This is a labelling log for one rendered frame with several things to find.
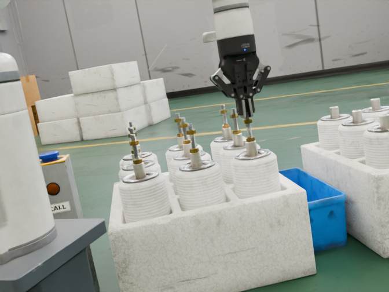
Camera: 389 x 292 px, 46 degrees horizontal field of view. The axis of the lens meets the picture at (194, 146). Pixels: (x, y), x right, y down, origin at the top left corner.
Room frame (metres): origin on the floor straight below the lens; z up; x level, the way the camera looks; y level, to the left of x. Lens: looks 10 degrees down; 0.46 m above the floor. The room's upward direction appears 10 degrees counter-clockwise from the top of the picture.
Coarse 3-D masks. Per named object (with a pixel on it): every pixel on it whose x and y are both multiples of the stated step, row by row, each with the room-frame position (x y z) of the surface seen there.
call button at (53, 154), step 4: (48, 152) 0.91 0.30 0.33; (52, 152) 0.90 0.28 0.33; (56, 152) 0.91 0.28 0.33; (40, 156) 0.90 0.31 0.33; (44, 156) 0.89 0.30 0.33; (48, 156) 0.89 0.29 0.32; (52, 156) 0.90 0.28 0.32; (56, 156) 0.91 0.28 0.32; (44, 160) 0.90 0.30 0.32; (48, 160) 0.90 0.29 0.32
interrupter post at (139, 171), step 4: (140, 164) 0.88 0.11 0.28; (136, 168) 0.88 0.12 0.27; (140, 168) 0.88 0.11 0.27; (144, 168) 0.89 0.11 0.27; (136, 172) 0.88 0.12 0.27; (140, 172) 0.88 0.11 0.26; (144, 172) 0.89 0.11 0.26; (136, 176) 0.88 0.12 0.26; (140, 176) 0.88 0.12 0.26; (144, 176) 0.88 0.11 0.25
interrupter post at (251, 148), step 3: (246, 141) 0.92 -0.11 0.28; (252, 141) 0.91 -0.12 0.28; (255, 141) 0.91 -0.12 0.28; (246, 144) 0.91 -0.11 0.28; (249, 144) 0.91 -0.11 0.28; (252, 144) 0.91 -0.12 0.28; (255, 144) 0.91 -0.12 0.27; (246, 147) 0.91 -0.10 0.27; (249, 147) 0.91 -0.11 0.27; (252, 147) 0.91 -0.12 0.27; (255, 147) 0.91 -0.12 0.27; (249, 150) 0.91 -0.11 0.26; (252, 150) 0.91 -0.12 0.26; (255, 150) 0.91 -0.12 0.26; (249, 153) 0.91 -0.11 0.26; (252, 153) 0.91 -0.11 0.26; (255, 153) 0.91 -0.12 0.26; (249, 156) 0.91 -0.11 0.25
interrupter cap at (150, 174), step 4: (148, 172) 0.91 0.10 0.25; (152, 172) 0.91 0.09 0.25; (156, 172) 0.90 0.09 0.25; (128, 176) 0.91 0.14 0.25; (132, 176) 0.91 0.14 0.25; (148, 176) 0.89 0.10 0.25; (152, 176) 0.87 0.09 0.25; (156, 176) 0.87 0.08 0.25; (124, 180) 0.87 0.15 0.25; (128, 180) 0.88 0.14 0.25; (132, 180) 0.87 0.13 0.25; (136, 180) 0.86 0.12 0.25; (140, 180) 0.85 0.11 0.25; (144, 180) 0.86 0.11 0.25
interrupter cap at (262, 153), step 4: (240, 152) 0.94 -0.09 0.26; (244, 152) 0.94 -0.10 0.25; (260, 152) 0.92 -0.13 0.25; (264, 152) 0.91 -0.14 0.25; (268, 152) 0.90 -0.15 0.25; (236, 156) 0.92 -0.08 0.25; (240, 156) 0.91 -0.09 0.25; (244, 156) 0.92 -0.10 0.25; (252, 156) 0.89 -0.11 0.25; (256, 156) 0.88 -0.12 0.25; (260, 156) 0.88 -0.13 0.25; (264, 156) 0.88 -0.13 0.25
